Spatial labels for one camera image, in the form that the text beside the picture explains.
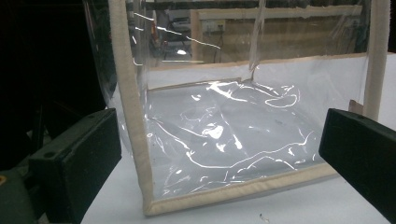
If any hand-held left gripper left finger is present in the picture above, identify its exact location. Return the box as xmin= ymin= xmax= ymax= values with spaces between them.
xmin=28 ymin=107 xmax=122 ymax=224

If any wall power socket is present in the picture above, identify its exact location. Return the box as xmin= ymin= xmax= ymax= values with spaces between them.
xmin=201 ymin=19 xmax=226 ymax=34

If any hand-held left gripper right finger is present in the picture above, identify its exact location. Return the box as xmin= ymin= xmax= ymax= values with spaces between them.
xmin=318 ymin=107 xmax=396 ymax=224

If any clear plastic bag beige trim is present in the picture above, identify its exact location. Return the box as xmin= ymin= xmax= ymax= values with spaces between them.
xmin=83 ymin=0 xmax=391 ymax=217

